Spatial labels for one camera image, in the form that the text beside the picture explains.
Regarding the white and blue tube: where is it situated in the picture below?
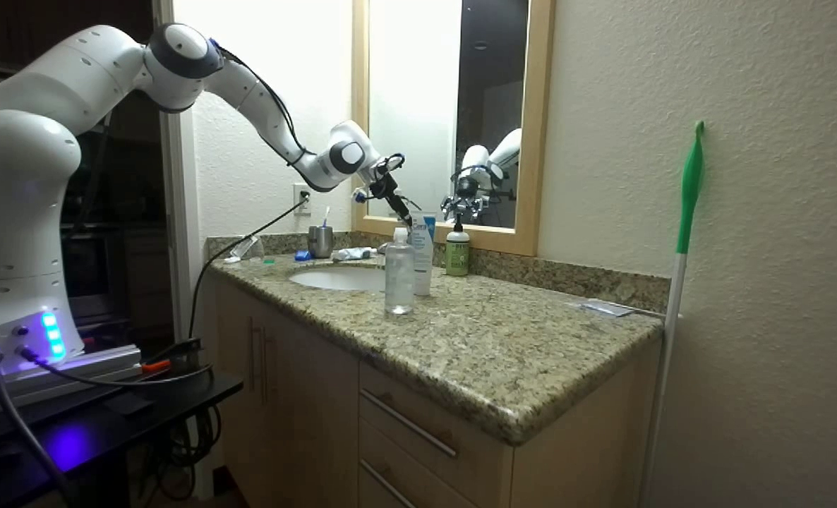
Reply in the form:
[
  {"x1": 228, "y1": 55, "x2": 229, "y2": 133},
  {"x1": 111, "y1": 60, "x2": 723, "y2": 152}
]
[{"x1": 409, "y1": 211, "x2": 438, "y2": 297}]

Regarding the steel cup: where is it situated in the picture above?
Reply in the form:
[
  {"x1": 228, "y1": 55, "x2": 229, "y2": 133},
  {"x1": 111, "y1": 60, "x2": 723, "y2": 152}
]
[{"x1": 308, "y1": 224, "x2": 335, "y2": 260}]

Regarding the clear plastic bottle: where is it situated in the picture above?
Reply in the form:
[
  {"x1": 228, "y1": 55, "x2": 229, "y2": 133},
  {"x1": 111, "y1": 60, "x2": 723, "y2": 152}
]
[{"x1": 384, "y1": 226, "x2": 416, "y2": 315}]

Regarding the green pump bottle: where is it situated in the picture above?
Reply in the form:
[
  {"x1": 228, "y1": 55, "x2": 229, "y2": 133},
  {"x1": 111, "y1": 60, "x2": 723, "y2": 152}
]
[{"x1": 445, "y1": 214, "x2": 471, "y2": 277}]

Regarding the sink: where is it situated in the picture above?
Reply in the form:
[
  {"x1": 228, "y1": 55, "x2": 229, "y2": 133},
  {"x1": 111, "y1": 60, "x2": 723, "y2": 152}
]
[{"x1": 289, "y1": 263, "x2": 388, "y2": 293}]

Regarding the clear plastic packet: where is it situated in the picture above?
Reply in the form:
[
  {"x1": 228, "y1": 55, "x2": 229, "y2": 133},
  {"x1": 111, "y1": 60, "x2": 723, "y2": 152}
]
[{"x1": 223, "y1": 235, "x2": 262, "y2": 265}]

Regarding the wood framed mirror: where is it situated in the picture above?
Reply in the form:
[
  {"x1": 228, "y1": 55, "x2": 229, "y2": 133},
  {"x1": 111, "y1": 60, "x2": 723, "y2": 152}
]
[{"x1": 351, "y1": 0, "x2": 557, "y2": 258}]

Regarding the cabinet door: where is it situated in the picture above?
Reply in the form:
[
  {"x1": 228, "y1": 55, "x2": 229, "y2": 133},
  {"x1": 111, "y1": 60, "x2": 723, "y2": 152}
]
[
  {"x1": 210, "y1": 277, "x2": 260, "y2": 498},
  {"x1": 258, "y1": 300, "x2": 360, "y2": 508}
]

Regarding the flat white packet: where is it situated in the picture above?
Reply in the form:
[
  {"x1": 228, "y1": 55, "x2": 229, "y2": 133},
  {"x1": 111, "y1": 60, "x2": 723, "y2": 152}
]
[{"x1": 575, "y1": 298, "x2": 637, "y2": 318}]

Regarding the drawer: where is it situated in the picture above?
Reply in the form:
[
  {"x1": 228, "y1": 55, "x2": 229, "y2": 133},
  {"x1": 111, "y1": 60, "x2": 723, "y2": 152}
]
[
  {"x1": 358, "y1": 361, "x2": 515, "y2": 508},
  {"x1": 358, "y1": 418, "x2": 477, "y2": 508}
]

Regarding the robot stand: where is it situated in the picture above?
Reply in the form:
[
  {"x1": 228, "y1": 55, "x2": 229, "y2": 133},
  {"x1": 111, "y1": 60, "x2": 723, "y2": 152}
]
[{"x1": 0, "y1": 344, "x2": 244, "y2": 508}]

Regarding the black cable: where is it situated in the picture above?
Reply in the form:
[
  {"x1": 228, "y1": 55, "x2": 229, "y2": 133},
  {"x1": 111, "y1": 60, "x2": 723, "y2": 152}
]
[
  {"x1": 188, "y1": 189, "x2": 312, "y2": 341},
  {"x1": 18, "y1": 346, "x2": 215, "y2": 388}
]

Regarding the drawer handle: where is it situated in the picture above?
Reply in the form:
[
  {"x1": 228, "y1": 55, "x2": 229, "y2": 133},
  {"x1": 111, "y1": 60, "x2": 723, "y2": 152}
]
[
  {"x1": 359, "y1": 387, "x2": 459, "y2": 459},
  {"x1": 359, "y1": 459, "x2": 417, "y2": 508}
]

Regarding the clamp with orange handle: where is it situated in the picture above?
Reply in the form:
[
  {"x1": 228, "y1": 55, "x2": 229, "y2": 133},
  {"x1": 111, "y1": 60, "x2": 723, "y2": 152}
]
[{"x1": 139, "y1": 337, "x2": 205, "y2": 376}]

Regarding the mop with green handle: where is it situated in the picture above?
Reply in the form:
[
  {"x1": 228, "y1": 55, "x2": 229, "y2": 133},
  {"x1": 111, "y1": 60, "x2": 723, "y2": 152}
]
[{"x1": 636, "y1": 120, "x2": 706, "y2": 508}]

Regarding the bundle of black cables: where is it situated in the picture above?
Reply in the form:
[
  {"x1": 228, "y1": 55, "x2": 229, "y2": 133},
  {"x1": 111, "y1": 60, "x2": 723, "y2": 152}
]
[{"x1": 136, "y1": 408, "x2": 223, "y2": 503}]

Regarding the grey cable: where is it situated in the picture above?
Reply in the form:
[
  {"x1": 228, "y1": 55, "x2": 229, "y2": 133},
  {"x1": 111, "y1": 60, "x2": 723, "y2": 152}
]
[{"x1": 0, "y1": 344, "x2": 75, "y2": 508}]

